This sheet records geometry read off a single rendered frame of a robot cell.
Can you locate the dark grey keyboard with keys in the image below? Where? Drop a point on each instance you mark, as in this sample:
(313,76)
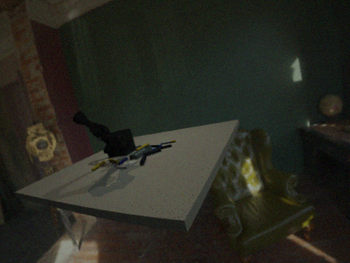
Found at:
(140,152)

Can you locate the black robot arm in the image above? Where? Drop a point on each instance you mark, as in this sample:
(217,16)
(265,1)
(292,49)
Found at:
(97,129)

